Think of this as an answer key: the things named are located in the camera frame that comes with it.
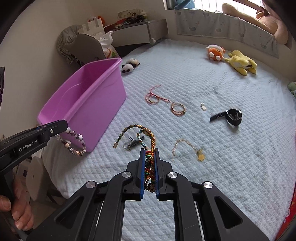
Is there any colourful braided beaded bracelet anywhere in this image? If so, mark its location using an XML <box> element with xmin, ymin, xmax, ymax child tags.
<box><xmin>112</xmin><ymin>124</ymin><xmax>158</xmax><ymax>193</ymax></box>

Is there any black cord charm bracelet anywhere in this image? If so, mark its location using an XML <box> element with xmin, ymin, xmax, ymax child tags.
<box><xmin>122</xmin><ymin>136</ymin><xmax>146</xmax><ymax>152</ymax></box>

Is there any gold chain flower pendant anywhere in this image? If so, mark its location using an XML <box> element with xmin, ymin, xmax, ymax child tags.
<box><xmin>172</xmin><ymin>138</ymin><xmax>205</xmax><ymax>162</ymax></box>

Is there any pearl bead bracelet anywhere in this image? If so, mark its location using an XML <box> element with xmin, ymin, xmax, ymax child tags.
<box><xmin>54</xmin><ymin>126</ymin><xmax>87</xmax><ymax>157</ymax></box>

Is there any orange braided cord bracelet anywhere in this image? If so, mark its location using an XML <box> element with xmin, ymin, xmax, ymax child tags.
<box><xmin>170</xmin><ymin>100</ymin><xmax>187</xmax><ymax>117</ymax></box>

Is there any red string bracelet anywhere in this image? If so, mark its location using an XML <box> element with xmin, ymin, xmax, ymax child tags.
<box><xmin>145</xmin><ymin>84</ymin><xmax>172</xmax><ymax>105</ymax></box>

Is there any black digital wristwatch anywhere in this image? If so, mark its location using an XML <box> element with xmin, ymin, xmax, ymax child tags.
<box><xmin>210</xmin><ymin>108</ymin><xmax>243</xmax><ymax>126</ymax></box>

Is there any person's left hand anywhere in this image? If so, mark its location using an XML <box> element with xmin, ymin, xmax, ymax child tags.
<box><xmin>1</xmin><ymin>175</ymin><xmax>34</xmax><ymax>231</ymax></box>

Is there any purple plastic bin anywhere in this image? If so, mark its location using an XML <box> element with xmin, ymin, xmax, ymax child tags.
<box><xmin>37</xmin><ymin>58</ymin><xmax>126</xmax><ymax>153</ymax></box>

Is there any small silver flower charm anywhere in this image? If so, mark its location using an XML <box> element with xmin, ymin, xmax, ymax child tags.
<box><xmin>200</xmin><ymin>102</ymin><xmax>207</xmax><ymax>111</ymax></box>

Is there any light blue quilted bedspread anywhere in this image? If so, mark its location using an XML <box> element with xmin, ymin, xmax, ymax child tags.
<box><xmin>43</xmin><ymin>39</ymin><xmax>295</xmax><ymax>240</ymax></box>

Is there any panda plush toy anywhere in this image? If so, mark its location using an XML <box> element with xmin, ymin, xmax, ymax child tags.
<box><xmin>121</xmin><ymin>58</ymin><xmax>140</xmax><ymax>74</ymax></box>

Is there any grey chair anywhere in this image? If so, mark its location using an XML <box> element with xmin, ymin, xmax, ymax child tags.
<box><xmin>56</xmin><ymin>25</ymin><xmax>107</xmax><ymax>66</ymax></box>

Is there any white bedside desk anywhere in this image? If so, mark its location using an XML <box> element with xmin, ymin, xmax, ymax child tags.
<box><xmin>104</xmin><ymin>19</ymin><xmax>168</xmax><ymax>47</ymax></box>

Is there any orange white plush toy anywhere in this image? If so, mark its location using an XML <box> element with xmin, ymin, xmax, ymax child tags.
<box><xmin>206</xmin><ymin>44</ymin><xmax>226</xmax><ymax>61</ymax></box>

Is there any red floral quilt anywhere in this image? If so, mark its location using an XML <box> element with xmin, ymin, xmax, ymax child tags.
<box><xmin>276</xmin><ymin>190</ymin><xmax>296</xmax><ymax>240</ymax></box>

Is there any yellow plush toy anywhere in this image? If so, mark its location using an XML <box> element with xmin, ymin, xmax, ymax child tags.
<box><xmin>224</xmin><ymin>50</ymin><xmax>257</xmax><ymax>76</ymax></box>

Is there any white paper shopping bag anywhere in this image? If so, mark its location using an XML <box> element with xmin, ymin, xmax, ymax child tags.
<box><xmin>78</xmin><ymin>17</ymin><xmax>105</xmax><ymax>38</ymax></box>

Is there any green plush toy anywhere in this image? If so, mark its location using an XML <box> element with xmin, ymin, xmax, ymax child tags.
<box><xmin>287</xmin><ymin>81</ymin><xmax>296</xmax><ymax>98</ymax></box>

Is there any large pink plush bear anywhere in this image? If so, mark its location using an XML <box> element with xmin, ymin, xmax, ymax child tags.
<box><xmin>222</xmin><ymin>1</ymin><xmax>289</xmax><ymax>45</ymax></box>

